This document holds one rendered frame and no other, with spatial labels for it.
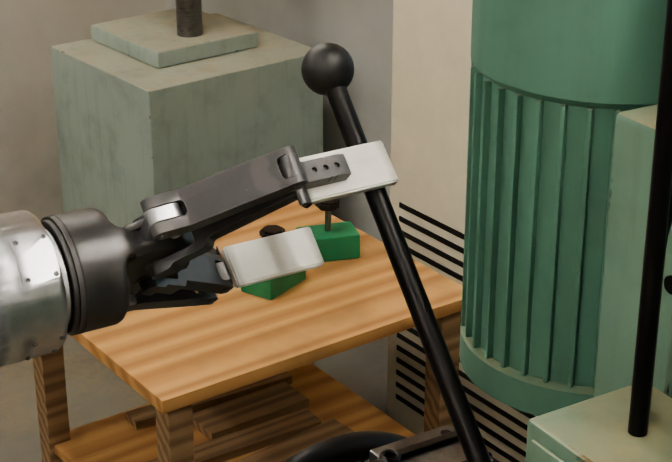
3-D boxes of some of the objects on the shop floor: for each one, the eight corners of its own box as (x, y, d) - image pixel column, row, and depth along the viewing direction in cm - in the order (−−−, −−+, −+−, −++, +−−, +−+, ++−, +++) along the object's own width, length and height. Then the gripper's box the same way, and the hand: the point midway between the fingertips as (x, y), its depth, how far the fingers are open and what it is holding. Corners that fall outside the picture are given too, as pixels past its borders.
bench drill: (212, 254, 404) (190, -355, 343) (354, 336, 360) (358, -348, 298) (59, 303, 377) (5, -351, 315) (192, 398, 332) (159, -342, 271)
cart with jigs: (301, 414, 326) (298, 145, 301) (467, 537, 283) (480, 236, 258) (30, 514, 290) (1, 219, 265) (173, 672, 248) (155, 338, 223)
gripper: (32, 397, 98) (308, 321, 108) (115, 253, 78) (448, 175, 88) (-2, 297, 101) (272, 231, 111) (71, 131, 80) (401, 68, 90)
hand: (335, 210), depth 99 cm, fingers open, 13 cm apart
